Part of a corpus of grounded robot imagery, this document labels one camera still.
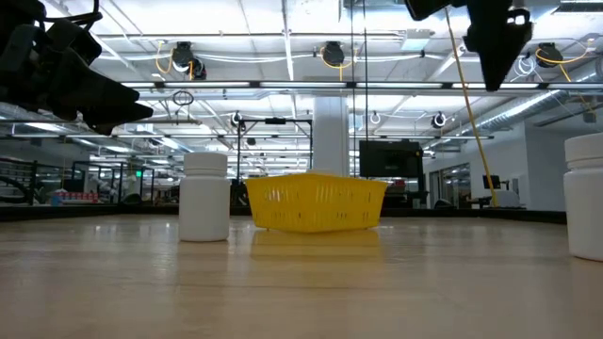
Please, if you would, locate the black looped gripper cable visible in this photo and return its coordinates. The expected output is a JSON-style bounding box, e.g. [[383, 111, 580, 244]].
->
[[44, 0, 104, 27]]

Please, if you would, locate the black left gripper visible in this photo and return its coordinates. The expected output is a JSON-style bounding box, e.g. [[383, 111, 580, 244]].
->
[[0, 0, 155, 137]]

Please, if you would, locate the white building column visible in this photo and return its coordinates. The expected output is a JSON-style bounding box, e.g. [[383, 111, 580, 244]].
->
[[312, 96, 351, 178]]

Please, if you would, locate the silver ventilation duct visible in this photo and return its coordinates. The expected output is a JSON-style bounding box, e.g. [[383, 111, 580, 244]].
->
[[464, 88, 603, 138]]

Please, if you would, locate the yellow plastic basket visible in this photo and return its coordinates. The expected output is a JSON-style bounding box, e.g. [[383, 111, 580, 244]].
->
[[243, 171, 389, 234]]

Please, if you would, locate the black aluminium table frame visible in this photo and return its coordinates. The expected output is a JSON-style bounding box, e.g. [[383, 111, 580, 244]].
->
[[0, 202, 568, 225]]

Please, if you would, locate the black ceiling cable reel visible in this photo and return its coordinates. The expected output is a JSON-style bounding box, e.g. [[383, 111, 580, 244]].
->
[[320, 40, 347, 69], [171, 40, 208, 81], [536, 41, 559, 69]]

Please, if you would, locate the black monitor screen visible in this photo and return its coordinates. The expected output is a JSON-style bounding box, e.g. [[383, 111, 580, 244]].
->
[[358, 139, 425, 180]]

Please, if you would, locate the long ceiling light strip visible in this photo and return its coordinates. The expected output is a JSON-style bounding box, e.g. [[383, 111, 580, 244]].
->
[[120, 80, 603, 91]]

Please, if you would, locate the long yellow hanging cable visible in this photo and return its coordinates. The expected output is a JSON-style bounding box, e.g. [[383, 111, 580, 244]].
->
[[444, 8, 499, 208]]

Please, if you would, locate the black background rig frame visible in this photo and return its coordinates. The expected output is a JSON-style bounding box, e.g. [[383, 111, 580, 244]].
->
[[236, 117, 314, 208]]

